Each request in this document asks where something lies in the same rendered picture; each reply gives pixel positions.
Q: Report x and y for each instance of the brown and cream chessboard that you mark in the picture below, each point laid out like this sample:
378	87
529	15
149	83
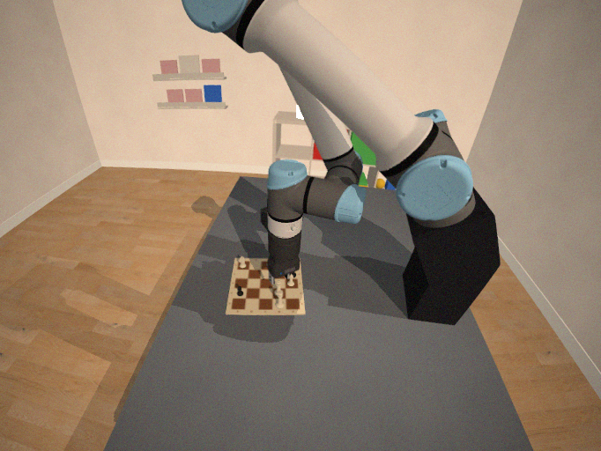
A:
258	293

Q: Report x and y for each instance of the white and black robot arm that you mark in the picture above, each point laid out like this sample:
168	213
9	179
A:
433	180

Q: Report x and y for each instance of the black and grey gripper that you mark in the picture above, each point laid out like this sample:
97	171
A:
284	243

